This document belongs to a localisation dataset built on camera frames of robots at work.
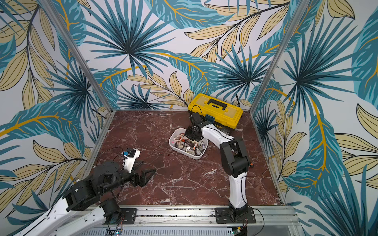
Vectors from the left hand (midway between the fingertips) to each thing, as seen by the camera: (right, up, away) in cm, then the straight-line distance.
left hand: (148, 170), depth 67 cm
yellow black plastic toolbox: (+41, +27, +28) cm, 57 cm away
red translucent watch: (+13, +12, +32) cm, 37 cm away
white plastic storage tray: (+13, +8, +31) cm, 34 cm away
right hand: (+17, +14, +30) cm, 37 cm away
